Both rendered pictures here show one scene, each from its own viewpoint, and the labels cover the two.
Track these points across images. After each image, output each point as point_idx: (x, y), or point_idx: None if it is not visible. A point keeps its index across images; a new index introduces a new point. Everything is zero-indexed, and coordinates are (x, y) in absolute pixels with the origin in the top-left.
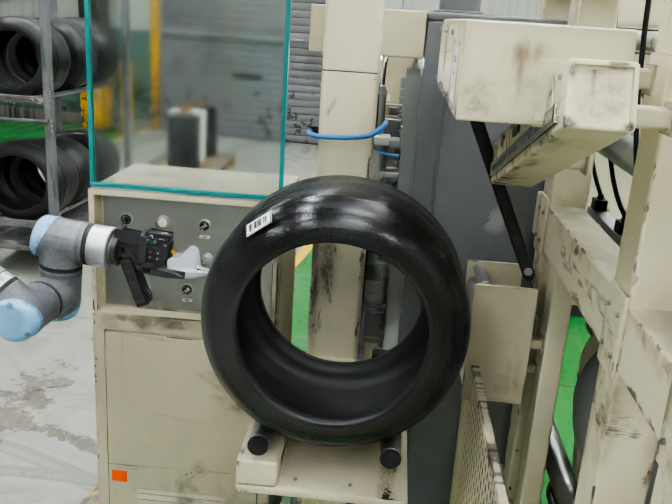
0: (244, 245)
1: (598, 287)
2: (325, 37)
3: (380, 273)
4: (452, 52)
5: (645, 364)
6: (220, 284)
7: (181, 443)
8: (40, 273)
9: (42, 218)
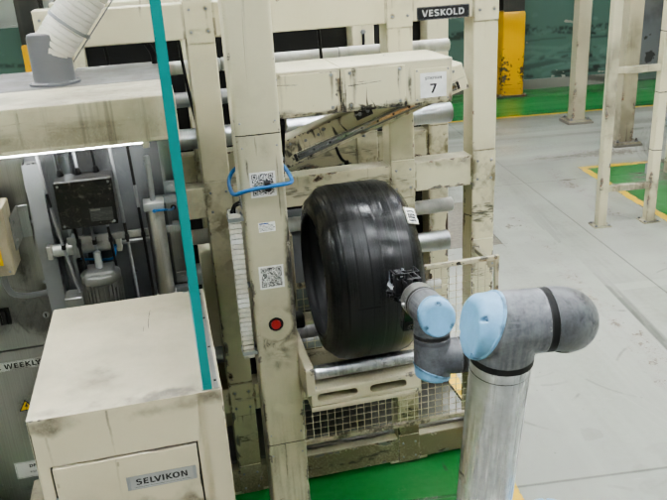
0: (416, 232)
1: (369, 175)
2: (278, 106)
3: None
4: (404, 78)
5: (444, 170)
6: (423, 263)
7: None
8: (449, 342)
9: (442, 300)
